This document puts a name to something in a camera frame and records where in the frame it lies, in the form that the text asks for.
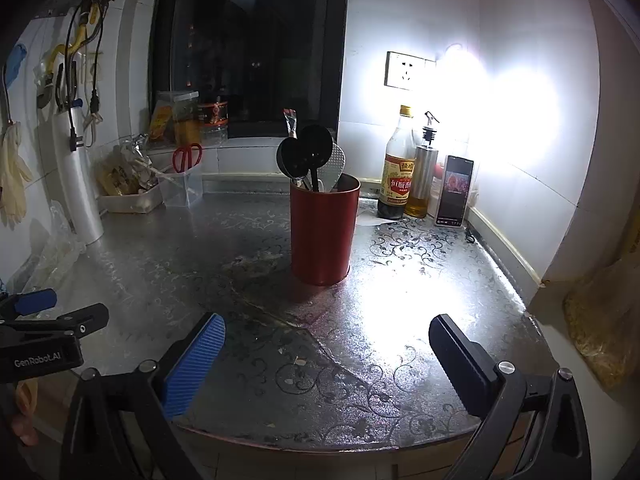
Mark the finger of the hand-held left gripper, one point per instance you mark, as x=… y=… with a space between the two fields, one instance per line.
x=35 y=302
x=85 y=317

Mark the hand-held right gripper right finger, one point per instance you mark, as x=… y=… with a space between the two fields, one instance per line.
x=460 y=360

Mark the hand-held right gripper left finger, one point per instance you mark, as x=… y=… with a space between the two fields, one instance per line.
x=195 y=365

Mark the red cylindrical utensil holder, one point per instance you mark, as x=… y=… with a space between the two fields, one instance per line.
x=325 y=240

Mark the black plastic ladle spoon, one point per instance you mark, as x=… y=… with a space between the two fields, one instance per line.
x=289 y=155
x=315 y=142

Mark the white dotted rice paddle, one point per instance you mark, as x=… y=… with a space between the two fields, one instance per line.
x=336 y=162

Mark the person's left hand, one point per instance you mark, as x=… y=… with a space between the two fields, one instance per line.
x=25 y=395

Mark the clear plastic bag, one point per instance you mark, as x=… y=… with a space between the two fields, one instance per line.
x=55 y=255

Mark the white roll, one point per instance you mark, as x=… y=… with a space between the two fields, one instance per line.
x=82 y=200

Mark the white plastic tray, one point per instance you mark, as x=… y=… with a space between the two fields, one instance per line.
x=130 y=204

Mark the small black clip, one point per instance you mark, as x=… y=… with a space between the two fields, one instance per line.
x=469 y=236

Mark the cream rubber gloves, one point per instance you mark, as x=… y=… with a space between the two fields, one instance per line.
x=12 y=175

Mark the yellow snack packet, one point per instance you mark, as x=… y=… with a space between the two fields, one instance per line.
x=112 y=180

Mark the yellowish plastic bag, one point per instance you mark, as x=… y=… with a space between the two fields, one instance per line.
x=605 y=325

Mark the clear plastic container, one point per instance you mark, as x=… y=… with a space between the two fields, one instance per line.
x=180 y=192

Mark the disposable wooden chopsticks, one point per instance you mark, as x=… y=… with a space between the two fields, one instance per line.
x=155 y=170

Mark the white paper sheet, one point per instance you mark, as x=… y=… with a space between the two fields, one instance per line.
x=370 y=220

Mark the black smartphone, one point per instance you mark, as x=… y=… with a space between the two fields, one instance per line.
x=454 y=190

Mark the crumpled foil bag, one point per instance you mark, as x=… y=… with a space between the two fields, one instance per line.
x=132 y=150

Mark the small red container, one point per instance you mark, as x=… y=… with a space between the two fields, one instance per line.
x=436 y=180

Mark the steel oil dispenser bottle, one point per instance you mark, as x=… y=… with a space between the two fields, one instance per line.
x=422 y=175

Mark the dark vinegar bottle yellow label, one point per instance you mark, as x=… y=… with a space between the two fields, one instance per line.
x=397 y=180

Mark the black hanging clip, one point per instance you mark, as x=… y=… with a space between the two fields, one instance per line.
x=60 y=90

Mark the clear jar yellow contents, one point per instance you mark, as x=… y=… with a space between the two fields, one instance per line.
x=180 y=120

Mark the bottle with red black label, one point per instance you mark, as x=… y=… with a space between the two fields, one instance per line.
x=214 y=115

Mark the blue glove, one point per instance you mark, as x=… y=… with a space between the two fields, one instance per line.
x=17 y=57

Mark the dark window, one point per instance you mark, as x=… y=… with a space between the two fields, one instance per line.
x=260 y=45

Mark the white wall socket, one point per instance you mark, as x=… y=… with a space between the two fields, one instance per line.
x=405 y=70

